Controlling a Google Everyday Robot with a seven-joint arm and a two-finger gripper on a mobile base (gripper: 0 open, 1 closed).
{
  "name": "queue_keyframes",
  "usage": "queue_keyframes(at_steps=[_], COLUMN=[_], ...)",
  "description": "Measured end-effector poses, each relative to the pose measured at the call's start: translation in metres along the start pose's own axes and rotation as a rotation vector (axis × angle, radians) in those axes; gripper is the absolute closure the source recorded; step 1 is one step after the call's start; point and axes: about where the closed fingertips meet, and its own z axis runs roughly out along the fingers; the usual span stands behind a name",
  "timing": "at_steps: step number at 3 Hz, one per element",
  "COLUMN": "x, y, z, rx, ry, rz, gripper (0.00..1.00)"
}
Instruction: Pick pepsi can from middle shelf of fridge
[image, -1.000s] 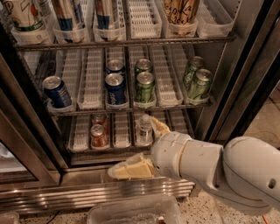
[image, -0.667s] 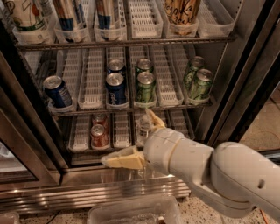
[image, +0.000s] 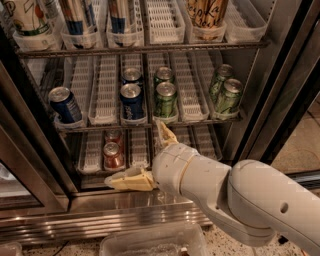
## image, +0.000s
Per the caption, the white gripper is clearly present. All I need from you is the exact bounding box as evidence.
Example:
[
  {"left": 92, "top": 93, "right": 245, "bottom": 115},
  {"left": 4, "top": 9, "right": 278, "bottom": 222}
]
[{"left": 104, "top": 120, "right": 198, "bottom": 195}]

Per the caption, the blue pepsi can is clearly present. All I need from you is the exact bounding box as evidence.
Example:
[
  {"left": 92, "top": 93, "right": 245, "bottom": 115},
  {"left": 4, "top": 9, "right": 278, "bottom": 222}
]
[
  {"left": 48, "top": 86, "right": 82, "bottom": 124},
  {"left": 120, "top": 83, "right": 144, "bottom": 120},
  {"left": 122, "top": 68, "right": 144, "bottom": 88}
]

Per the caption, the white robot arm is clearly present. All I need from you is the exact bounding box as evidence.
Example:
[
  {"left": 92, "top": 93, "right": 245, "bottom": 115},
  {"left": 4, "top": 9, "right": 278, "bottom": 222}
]
[{"left": 105, "top": 121, "right": 320, "bottom": 256}]

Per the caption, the red soda can front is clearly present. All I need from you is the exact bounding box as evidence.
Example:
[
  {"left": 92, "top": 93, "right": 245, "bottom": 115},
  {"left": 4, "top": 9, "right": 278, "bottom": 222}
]
[{"left": 103, "top": 142, "right": 124, "bottom": 169}]

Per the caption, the red soda can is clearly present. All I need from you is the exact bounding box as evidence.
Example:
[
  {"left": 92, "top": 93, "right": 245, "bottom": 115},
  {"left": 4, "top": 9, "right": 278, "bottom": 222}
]
[
  {"left": 103, "top": 142, "right": 124, "bottom": 169},
  {"left": 104, "top": 130, "right": 124, "bottom": 149}
]

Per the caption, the red soda can rear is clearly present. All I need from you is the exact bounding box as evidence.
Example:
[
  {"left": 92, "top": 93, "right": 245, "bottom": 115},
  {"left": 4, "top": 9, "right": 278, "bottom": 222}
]
[{"left": 104, "top": 130, "right": 124, "bottom": 149}]

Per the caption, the blue pepsi can front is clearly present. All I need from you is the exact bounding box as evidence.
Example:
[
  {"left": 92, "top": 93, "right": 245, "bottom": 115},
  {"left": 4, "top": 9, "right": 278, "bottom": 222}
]
[{"left": 120, "top": 83, "right": 144, "bottom": 120}]

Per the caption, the green soda can front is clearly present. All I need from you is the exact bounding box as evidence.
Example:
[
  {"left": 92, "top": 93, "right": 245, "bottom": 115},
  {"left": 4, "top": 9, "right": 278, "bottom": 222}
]
[{"left": 154, "top": 82, "right": 177, "bottom": 118}]

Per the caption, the green soda can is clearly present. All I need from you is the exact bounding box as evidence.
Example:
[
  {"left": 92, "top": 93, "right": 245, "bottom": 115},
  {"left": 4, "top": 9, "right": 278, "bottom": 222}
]
[
  {"left": 154, "top": 82, "right": 177, "bottom": 118},
  {"left": 153, "top": 66, "right": 175, "bottom": 86}
]

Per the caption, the green soda can rear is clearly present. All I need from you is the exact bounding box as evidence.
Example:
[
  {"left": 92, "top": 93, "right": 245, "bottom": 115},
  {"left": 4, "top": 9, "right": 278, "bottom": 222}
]
[{"left": 153, "top": 66, "right": 175, "bottom": 86}]

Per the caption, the green can right rear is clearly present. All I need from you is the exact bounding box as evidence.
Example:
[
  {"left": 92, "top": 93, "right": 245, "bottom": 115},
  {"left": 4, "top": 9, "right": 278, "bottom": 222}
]
[{"left": 209, "top": 64, "right": 234, "bottom": 103}]

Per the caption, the green can right front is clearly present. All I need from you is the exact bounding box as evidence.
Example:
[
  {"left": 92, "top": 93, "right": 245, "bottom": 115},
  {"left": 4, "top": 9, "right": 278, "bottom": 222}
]
[{"left": 214, "top": 78, "right": 243, "bottom": 115}]

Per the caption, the stainless steel fridge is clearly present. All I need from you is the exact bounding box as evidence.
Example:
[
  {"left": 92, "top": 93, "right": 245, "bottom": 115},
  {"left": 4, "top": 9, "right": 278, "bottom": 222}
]
[{"left": 0, "top": 0, "right": 320, "bottom": 246}]

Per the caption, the fridge glass door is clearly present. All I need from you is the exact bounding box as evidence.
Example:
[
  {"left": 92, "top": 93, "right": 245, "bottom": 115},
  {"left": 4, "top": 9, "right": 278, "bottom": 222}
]
[{"left": 233, "top": 0, "right": 320, "bottom": 188}]

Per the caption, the blue silver tall can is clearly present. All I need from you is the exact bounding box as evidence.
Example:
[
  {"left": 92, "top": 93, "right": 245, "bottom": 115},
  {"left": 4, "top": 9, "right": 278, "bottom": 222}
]
[
  {"left": 59, "top": 0, "right": 97, "bottom": 35},
  {"left": 108, "top": 0, "right": 132, "bottom": 34}
]

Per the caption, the gold tall can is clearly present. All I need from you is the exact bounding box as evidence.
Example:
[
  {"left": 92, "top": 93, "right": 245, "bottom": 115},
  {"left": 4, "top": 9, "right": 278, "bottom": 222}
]
[{"left": 185, "top": 0, "right": 228, "bottom": 29}]

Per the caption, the white green tall can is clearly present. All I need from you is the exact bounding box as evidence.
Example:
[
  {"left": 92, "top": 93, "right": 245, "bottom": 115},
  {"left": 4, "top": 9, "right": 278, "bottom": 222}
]
[{"left": 1, "top": 0, "right": 52, "bottom": 37}]

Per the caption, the clear plastic bin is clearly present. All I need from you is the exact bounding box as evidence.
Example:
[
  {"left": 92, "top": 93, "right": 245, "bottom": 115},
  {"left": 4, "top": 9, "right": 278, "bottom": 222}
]
[{"left": 99, "top": 223, "right": 209, "bottom": 256}]

